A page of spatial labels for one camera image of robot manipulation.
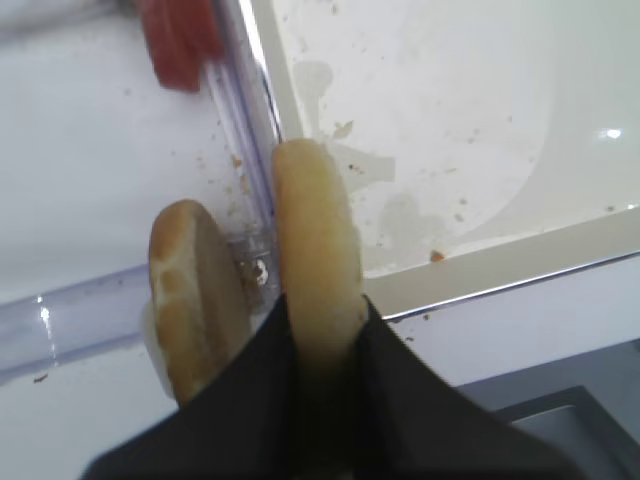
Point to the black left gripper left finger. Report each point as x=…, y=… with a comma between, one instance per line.
x=241, y=426

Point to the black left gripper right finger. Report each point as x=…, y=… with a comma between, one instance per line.
x=411, y=424

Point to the bun slice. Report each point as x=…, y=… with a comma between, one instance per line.
x=320, y=259
x=201, y=317

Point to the red tomato slices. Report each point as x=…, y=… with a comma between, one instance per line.
x=181, y=36

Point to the white metal tray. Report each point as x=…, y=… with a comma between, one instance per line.
x=487, y=145

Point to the left long clear divider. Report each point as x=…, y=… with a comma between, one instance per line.
x=241, y=88

